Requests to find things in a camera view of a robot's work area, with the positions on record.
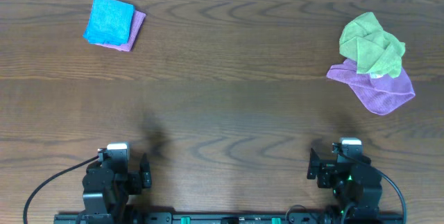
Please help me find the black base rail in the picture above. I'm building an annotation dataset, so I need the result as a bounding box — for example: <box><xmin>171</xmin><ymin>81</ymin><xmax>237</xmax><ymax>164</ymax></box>
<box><xmin>53</xmin><ymin>212</ymin><xmax>404</xmax><ymax>224</ymax></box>

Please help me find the folded blue cloth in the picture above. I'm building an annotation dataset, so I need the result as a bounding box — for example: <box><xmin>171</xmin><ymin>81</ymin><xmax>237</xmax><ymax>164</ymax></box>
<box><xmin>83</xmin><ymin>0</ymin><xmax>135</xmax><ymax>45</ymax></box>

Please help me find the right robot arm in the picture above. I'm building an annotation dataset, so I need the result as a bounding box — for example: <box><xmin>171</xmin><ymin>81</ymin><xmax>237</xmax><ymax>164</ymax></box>
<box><xmin>307</xmin><ymin>144</ymin><xmax>383</xmax><ymax>223</ymax></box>

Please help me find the folded pink cloth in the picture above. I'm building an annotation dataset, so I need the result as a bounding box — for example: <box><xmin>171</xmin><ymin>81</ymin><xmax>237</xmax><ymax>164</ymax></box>
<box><xmin>98</xmin><ymin>10</ymin><xmax>146</xmax><ymax>52</ymax></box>

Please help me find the crumpled purple cloth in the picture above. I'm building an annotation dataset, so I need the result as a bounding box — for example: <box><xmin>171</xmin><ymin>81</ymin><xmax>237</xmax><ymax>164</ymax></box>
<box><xmin>326</xmin><ymin>58</ymin><xmax>416</xmax><ymax>115</ymax></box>

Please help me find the left black cable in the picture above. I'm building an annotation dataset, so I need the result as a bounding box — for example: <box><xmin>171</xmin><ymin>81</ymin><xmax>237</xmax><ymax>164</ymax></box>
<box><xmin>22</xmin><ymin>155</ymin><xmax>101</xmax><ymax>224</ymax></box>

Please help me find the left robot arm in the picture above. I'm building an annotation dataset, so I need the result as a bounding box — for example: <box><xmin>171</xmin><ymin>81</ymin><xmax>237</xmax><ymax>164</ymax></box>
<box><xmin>83</xmin><ymin>150</ymin><xmax>152</xmax><ymax>223</ymax></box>

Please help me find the light green cloth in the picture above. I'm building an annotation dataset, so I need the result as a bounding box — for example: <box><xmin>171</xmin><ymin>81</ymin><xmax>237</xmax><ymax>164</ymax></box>
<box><xmin>339</xmin><ymin>12</ymin><xmax>406</xmax><ymax>78</ymax></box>

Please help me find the right black cable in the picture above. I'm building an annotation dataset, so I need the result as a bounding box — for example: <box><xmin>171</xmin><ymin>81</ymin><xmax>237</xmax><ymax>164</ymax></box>
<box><xmin>338</xmin><ymin>150</ymin><xmax>407</xmax><ymax>224</ymax></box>

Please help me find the black cable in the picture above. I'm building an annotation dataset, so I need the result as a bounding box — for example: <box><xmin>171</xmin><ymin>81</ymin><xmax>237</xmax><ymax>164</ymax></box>
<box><xmin>22</xmin><ymin>155</ymin><xmax>101</xmax><ymax>224</ymax></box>
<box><xmin>338</xmin><ymin>150</ymin><xmax>407</xmax><ymax>224</ymax></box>

